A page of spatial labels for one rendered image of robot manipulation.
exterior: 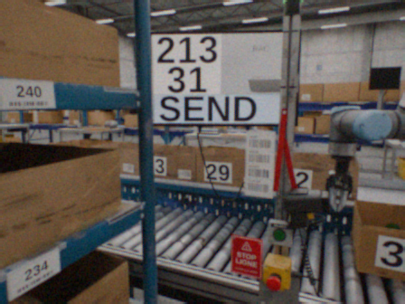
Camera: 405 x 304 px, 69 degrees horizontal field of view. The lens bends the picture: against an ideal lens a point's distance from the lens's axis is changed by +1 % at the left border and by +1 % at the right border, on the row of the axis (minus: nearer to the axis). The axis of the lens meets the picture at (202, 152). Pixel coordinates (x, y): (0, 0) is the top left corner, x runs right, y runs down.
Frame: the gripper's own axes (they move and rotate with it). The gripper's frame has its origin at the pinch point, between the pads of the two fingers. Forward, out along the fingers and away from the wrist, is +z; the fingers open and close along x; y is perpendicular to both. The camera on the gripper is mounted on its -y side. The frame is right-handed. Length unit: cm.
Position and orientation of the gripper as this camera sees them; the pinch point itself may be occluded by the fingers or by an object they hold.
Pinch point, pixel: (337, 207)
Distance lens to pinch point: 120.6
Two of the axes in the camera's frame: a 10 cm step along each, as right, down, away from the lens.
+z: 0.0, 9.9, 1.6
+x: 9.2, 0.6, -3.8
